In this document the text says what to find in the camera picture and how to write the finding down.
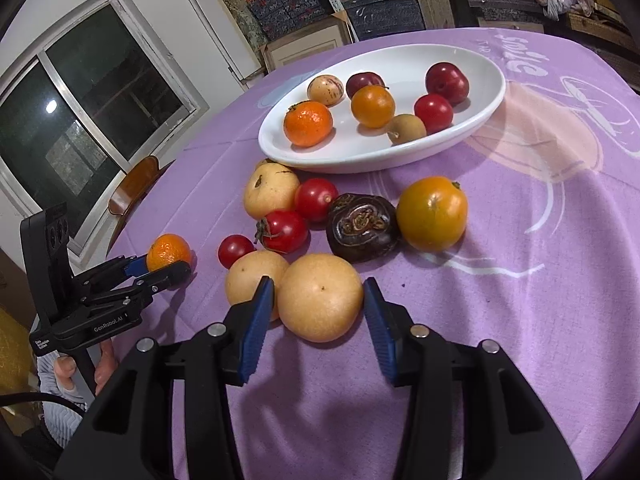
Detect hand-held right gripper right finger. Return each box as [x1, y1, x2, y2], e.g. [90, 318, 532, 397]
[362, 277, 583, 480]

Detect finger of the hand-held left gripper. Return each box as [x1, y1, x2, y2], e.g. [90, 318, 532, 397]
[75, 255, 150, 294]
[80, 262, 193, 314]

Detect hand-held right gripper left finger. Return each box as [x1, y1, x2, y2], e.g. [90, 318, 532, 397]
[52, 276, 277, 480]

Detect yellow round fruit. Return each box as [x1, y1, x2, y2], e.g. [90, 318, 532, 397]
[276, 254, 364, 344]
[224, 251, 291, 322]

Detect red cherry tomato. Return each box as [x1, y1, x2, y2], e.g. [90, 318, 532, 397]
[218, 234, 257, 270]
[294, 178, 340, 223]
[413, 93, 455, 131]
[256, 210, 310, 254]

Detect yellow pear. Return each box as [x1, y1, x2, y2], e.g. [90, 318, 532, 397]
[243, 162, 302, 221]

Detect yellow-orange tomato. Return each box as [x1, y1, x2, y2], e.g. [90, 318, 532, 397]
[396, 176, 469, 253]

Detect white oval plate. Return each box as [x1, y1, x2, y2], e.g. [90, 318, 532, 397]
[257, 44, 507, 175]

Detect orange mandarin with stem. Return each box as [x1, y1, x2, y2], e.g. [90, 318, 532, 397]
[283, 101, 334, 148]

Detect orange tomato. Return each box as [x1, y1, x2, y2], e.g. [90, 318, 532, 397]
[350, 85, 397, 129]

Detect striped yellow pepino melon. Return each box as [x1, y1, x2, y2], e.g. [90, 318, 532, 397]
[307, 75, 344, 107]

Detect dark purple plum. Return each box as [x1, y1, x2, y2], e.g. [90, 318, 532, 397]
[346, 72, 387, 98]

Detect person's left forearm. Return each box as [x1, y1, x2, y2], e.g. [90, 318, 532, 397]
[37, 355, 88, 448]

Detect person's left hand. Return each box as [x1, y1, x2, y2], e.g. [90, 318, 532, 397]
[54, 341, 119, 396]

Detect wooden chair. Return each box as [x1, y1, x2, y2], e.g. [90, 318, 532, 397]
[107, 156, 176, 256]

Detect purple printed tablecloth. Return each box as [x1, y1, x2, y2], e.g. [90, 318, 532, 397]
[107, 27, 640, 480]

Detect white-framed sliding window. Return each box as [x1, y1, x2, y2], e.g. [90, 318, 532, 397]
[0, 0, 208, 261]

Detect white boards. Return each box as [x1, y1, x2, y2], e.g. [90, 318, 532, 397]
[185, 0, 266, 86]

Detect green marble slab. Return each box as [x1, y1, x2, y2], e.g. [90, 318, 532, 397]
[210, 0, 271, 56]

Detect stack of blue floral boxes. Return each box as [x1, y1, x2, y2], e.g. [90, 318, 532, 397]
[245, 0, 333, 41]

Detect stack of dark grey boxes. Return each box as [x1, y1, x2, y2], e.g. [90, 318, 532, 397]
[340, 0, 426, 41]

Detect upright woven tan boxes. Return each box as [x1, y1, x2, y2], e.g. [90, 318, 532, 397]
[412, 0, 456, 31]

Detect stack of wooden frames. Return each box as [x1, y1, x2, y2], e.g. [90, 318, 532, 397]
[565, 0, 640, 91]

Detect black cable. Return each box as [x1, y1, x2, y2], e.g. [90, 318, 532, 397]
[0, 391, 88, 417]

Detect beige picture frame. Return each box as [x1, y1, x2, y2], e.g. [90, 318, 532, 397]
[262, 10, 353, 73]

